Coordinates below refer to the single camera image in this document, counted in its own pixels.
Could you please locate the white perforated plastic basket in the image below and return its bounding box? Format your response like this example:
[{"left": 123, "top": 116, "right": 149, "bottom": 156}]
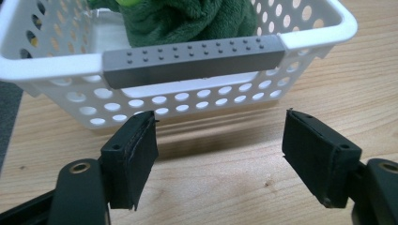
[{"left": 0, "top": 0, "right": 359, "bottom": 130}]

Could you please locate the green towel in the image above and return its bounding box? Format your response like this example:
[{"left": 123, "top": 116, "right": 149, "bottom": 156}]
[{"left": 86, "top": 0, "right": 259, "bottom": 49}]

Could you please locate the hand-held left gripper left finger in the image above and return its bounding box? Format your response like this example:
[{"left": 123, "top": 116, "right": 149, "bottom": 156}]
[{"left": 99, "top": 110, "right": 160, "bottom": 211}]

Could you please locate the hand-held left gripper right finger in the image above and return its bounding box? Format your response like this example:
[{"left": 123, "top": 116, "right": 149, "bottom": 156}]
[{"left": 282, "top": 108, "right": 363, "bottom": 209}]

